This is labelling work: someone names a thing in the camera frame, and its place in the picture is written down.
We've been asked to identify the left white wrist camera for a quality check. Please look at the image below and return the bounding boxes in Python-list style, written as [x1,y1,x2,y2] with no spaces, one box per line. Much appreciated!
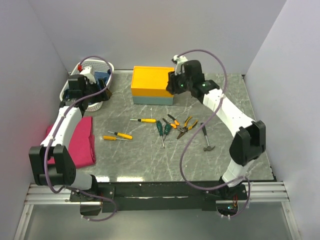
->
[77,64,97,84]

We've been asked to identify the aluminium rail frame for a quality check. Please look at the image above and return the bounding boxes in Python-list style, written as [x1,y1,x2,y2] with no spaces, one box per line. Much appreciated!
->
[14,181,302,240]

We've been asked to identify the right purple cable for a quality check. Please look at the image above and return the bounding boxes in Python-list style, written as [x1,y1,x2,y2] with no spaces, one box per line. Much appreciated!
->
[177,49,251,218]

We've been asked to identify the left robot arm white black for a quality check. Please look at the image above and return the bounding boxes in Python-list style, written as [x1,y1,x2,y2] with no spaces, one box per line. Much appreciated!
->
[28,74,112,201]

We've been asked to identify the pink folded cloth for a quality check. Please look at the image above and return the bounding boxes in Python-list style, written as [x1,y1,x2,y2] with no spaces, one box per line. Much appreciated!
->
[44,116,97,170]

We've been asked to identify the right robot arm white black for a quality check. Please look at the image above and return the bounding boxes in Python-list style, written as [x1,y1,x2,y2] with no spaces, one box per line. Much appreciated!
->
[166,55,266,200]

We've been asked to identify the blue cloth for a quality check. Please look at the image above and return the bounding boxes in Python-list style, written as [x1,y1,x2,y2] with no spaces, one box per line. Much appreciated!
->
[59,69,111,101]

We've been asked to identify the green screwdriver long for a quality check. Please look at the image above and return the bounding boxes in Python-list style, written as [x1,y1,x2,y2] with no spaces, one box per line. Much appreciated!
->
[156,120,165,148]

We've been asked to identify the small black hammer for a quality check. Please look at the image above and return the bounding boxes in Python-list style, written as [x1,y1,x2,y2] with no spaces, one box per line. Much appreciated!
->
[200,122,215,152]

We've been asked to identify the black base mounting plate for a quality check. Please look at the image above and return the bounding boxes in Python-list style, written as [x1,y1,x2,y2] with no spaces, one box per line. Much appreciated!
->
[69,181,248,216]

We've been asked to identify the orange black long-nose pliers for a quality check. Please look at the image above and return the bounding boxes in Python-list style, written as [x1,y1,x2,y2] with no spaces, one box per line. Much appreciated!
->
[176,116,198,140]

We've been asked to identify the orange black pliers small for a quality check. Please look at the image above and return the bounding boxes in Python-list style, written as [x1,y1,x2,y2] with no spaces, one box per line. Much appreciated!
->
[162,114,181,129]

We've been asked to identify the white plastic basket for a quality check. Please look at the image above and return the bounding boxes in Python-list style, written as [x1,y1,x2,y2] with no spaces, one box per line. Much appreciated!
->
[69,58,114,112]

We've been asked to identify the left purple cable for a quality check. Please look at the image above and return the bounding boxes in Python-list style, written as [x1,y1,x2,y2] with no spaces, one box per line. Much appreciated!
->
[43,55,118,223]

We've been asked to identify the purple cable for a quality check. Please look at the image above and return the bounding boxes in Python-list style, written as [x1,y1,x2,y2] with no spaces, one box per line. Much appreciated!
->
[177,49,251,218]
[43,55,118,223]

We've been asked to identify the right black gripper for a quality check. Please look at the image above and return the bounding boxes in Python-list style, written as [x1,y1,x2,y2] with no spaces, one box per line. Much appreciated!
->
[166,68,193,95]

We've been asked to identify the yellow screwdriver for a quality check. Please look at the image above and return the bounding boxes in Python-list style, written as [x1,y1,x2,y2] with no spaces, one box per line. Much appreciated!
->
[102,135,129,141]
[130,118,157,123]
[108,131,133,140]

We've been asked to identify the orange grey drawer box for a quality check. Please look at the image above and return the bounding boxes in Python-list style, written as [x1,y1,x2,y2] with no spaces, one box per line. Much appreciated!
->
[131,66,175,106]

